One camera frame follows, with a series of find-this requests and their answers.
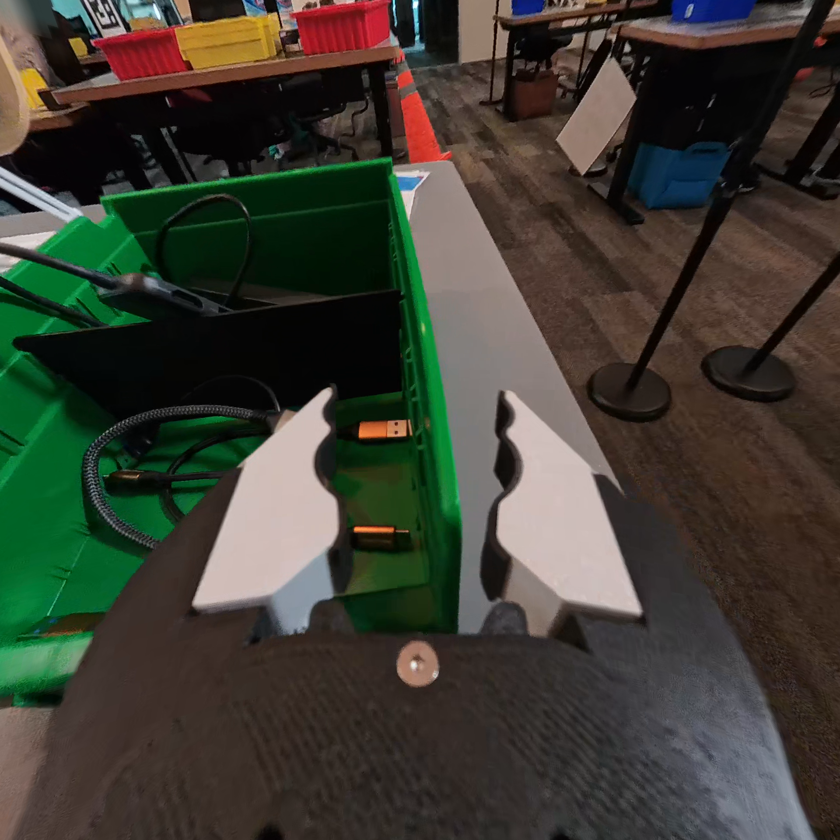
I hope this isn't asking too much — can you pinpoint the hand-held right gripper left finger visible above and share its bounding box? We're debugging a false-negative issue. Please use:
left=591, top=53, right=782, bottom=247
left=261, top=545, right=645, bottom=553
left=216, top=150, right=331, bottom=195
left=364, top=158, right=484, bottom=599
left=192, top=386, right=355, bottom=636

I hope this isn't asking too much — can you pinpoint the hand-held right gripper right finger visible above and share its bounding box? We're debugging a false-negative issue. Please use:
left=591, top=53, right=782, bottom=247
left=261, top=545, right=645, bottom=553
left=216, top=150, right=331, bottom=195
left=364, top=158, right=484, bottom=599
left=480, top=390, right=645, bottom=639

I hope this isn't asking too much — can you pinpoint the braided grey USB cable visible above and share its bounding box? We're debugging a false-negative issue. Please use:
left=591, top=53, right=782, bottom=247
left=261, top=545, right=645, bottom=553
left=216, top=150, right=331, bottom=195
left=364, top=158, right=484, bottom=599
left=82, top=403, right=416, bottom=553

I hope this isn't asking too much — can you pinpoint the black blue-ringed USB cable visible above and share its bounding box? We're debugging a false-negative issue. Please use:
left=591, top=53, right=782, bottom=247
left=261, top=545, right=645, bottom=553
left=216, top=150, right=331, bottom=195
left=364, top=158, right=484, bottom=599
left=104, top=374, right=283, bottom=522

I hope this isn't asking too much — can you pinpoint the green plastic bin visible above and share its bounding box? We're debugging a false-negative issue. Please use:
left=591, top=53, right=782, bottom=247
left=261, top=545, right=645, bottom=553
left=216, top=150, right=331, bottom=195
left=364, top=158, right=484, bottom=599
left=0, top=157, right=463, bottom=700

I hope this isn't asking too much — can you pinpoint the dark grey USB hub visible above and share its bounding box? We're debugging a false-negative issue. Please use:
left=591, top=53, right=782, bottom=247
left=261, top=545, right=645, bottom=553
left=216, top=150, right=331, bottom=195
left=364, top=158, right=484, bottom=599
left=0, top=241, right=227, bottom=329

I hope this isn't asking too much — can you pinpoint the grey desk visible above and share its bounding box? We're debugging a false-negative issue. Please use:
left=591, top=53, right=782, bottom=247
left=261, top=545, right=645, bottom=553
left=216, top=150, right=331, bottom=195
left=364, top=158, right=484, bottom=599
left=0, top=161, right=624, bottom=840

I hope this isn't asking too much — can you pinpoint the black bin divider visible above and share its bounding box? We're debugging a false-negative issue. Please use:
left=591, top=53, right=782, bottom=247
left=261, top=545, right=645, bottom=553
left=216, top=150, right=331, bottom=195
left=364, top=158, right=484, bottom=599
left=13, top=289, right=404, bottom=417

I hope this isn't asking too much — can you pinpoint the blue-striped clear plastic bag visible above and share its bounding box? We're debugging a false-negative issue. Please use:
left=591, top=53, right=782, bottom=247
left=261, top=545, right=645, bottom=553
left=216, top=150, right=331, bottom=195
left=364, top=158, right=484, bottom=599
left=392, top=169, right=432, bottom=217

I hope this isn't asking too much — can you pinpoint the blue storage tote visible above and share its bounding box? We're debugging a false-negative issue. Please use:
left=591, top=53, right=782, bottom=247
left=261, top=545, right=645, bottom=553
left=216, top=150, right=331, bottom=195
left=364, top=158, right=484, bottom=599
left=629, top=141, right=734, bottom=211

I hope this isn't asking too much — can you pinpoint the grey flat board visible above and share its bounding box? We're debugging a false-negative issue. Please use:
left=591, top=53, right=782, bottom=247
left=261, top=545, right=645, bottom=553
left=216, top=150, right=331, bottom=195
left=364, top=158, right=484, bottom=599
left=555, top=58, right=639, bottom=177

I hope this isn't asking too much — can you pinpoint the orange traffic cone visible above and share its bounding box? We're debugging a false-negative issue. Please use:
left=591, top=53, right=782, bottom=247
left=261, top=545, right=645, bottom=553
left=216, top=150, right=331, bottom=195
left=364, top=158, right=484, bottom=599
left=392, top=49, right=454, bottom=163

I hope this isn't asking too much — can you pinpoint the brown bag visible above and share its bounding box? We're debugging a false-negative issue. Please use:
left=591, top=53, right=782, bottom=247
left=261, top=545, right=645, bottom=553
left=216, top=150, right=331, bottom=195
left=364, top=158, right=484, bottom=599
left=512, top=67, right=560, bottom=120

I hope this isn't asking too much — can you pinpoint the wooden workbench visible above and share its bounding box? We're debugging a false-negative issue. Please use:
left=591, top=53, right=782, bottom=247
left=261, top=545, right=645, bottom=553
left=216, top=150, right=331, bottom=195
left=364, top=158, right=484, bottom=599
left=49, top=46, right=403, bottom=185

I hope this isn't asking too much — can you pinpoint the yellow plastic bin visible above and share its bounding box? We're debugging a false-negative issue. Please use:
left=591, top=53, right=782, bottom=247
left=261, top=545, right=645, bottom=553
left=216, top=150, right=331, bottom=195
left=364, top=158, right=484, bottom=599
left=174, top=14, right=282, bottom=70

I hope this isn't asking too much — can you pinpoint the red plastic bin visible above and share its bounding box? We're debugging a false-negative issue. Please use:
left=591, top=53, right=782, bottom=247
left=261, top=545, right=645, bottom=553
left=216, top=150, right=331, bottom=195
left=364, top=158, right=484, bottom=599
left=92, top=29, right=193, bottom=81
left=290, top=0, right=395, bottom=56

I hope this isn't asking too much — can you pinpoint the framed marker poster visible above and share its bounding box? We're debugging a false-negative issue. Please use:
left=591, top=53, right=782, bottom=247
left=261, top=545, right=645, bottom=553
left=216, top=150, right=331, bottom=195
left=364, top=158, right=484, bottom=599
left=84, top=0, right=130, bottom=38

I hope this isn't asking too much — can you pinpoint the blue plastic bin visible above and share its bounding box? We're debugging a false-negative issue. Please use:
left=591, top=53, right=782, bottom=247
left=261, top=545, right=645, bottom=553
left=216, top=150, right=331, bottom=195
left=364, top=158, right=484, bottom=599
left=671, top=0, right=757, bottom=24

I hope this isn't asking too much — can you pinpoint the black stanchion post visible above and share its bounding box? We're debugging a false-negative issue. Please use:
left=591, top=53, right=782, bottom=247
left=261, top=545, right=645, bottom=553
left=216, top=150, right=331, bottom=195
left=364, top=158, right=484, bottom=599
left=701, top=252, right=840, bottom=403
left=586, top=0, right=837, bottom=423

